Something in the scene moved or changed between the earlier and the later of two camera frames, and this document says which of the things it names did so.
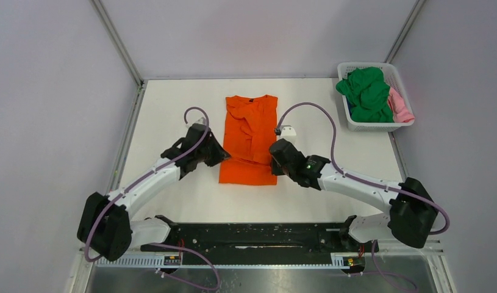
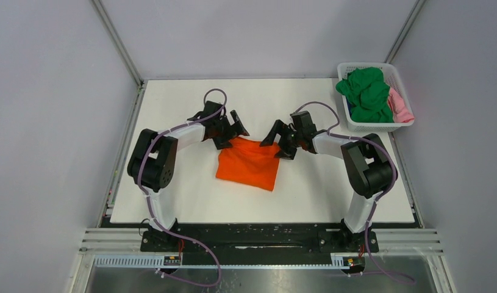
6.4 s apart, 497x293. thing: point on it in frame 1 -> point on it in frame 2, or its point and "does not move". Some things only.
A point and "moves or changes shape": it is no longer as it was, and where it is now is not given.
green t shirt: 366,94 does not move
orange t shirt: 250,129 moves or changes shape
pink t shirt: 400,113 does not move
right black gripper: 275,171 -> 277,128
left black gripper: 220,154 -> 232,130
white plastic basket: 394,78 does not move
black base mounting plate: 277,243 does not move
